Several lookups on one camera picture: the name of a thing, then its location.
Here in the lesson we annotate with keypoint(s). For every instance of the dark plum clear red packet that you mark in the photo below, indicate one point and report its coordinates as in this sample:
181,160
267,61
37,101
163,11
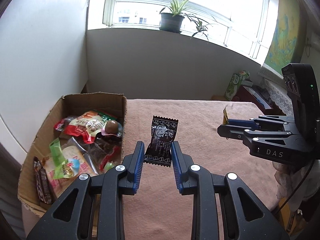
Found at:
63,123

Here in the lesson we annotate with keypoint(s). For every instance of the red green snack packet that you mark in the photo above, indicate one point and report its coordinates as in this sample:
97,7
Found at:
88,125

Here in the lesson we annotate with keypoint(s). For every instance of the black candy wrapper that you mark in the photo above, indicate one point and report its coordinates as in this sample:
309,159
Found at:
163,133

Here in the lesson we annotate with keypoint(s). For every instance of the yellow black candy packet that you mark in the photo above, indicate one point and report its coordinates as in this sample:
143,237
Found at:
225,117

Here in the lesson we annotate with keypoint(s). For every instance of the window frame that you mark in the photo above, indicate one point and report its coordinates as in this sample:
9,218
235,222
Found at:
244,26

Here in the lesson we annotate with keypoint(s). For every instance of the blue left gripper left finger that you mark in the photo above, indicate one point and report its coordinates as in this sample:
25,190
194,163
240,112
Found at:
134,170

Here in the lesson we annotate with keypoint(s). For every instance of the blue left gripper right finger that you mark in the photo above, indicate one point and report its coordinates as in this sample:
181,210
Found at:
181,163

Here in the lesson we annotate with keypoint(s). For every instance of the pink table cloth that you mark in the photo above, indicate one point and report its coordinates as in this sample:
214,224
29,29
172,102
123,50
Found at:
158,211

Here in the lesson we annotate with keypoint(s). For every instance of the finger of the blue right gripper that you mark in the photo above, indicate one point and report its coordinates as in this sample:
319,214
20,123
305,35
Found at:
242,123

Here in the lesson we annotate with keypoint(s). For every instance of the white lace cloth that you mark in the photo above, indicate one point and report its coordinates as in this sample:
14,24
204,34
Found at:
279,96

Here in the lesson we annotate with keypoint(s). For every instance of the map poster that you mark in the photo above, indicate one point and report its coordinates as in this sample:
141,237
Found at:
289,36

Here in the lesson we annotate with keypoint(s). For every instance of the potted spider plant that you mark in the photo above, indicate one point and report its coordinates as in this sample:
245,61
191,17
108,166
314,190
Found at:
173,15

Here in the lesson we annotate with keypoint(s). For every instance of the gloved right hand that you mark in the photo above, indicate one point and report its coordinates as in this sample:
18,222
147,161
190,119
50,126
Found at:
288,180

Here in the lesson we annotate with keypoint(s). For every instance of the green drink carton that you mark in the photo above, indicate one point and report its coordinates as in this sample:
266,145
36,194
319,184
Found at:
235,83

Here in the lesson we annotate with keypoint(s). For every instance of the snickers bar in box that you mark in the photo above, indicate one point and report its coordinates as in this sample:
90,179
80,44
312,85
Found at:
42,183

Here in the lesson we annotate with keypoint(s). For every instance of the dark red side cabinet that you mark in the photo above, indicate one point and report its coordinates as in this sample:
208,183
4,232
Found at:
247,94

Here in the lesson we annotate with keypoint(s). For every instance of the packaged sliced toast bread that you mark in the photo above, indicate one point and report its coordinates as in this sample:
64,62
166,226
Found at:
58,186

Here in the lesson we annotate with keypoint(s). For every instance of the green jelly cup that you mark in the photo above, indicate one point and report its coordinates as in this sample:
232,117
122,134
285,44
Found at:
64,168

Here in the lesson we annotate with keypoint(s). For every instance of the dark cake clear red packet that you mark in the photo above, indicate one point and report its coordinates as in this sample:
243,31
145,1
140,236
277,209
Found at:
105,154

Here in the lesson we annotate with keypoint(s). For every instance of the brown cardboard box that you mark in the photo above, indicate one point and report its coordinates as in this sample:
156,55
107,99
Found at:
75,142

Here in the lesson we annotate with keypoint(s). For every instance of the brown chocolate ball cup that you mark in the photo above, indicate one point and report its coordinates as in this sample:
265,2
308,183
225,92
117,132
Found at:
112,128

